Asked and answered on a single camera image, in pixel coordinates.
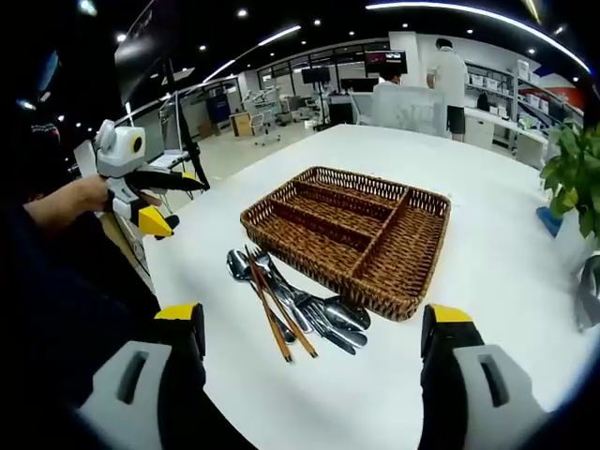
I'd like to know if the steel spoon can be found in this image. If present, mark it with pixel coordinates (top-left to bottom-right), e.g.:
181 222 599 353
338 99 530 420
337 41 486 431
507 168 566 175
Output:
227 248 297 344
299 293 372 331

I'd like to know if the blue flat box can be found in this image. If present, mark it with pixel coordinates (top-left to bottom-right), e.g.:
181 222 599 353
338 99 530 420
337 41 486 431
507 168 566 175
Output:
535 205 563 238

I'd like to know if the person's left hand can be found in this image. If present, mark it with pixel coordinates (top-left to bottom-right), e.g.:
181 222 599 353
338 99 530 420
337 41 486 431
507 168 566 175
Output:
69 172 117 215

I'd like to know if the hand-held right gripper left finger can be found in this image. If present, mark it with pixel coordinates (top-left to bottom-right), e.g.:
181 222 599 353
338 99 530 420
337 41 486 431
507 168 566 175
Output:
76 302 208 450

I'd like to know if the brown wicker utensil storage tray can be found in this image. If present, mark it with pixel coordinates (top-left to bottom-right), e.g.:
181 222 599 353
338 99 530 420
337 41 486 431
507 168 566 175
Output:
239 165 453 323

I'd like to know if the steel fork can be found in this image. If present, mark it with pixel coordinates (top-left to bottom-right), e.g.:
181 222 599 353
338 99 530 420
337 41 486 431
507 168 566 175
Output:
252 251 313 332

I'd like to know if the translucent white desk partition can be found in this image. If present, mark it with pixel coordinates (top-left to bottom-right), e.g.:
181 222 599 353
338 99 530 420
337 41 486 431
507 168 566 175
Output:
372 85 446 138

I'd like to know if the brown wooden cabinet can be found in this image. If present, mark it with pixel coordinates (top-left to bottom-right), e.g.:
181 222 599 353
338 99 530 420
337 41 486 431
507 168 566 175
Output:
229 112 255 138

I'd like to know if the curved ceiling light strip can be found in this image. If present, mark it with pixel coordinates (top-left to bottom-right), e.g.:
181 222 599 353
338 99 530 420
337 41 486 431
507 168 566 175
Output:
201 25 302 84
365 2 578 63

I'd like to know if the black wall screen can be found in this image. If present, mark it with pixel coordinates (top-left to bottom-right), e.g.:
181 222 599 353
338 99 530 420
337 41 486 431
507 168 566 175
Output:
365 50 408 75

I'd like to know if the white desk cabinet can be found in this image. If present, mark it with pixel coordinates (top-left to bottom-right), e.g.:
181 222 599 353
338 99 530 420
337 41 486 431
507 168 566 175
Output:
461 106 549 168

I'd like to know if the black tripod stand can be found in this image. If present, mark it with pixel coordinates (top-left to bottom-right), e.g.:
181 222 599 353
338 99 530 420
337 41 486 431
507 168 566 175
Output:
158 58 211 191

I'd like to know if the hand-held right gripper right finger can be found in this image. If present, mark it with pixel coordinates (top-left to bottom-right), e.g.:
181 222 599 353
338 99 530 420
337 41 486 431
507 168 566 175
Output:
418 302 549 450

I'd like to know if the white storage shelf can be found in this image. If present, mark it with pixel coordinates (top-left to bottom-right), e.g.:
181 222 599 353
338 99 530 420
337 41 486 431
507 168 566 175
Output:
466 65 517 118

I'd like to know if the grey curved object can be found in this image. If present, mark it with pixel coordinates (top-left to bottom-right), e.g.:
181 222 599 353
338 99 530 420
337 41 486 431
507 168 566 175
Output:
572 255 600 332

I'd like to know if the person's dark shirt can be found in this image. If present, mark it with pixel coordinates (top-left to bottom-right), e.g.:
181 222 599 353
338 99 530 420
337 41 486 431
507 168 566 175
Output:
0 201 163 404

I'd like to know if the white office chair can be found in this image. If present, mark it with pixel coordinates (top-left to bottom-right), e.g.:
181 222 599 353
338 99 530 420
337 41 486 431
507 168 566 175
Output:
249 112 282 146

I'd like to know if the green potted plant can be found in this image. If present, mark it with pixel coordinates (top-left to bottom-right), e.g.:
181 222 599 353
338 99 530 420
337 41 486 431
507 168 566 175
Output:
538 119 600 278

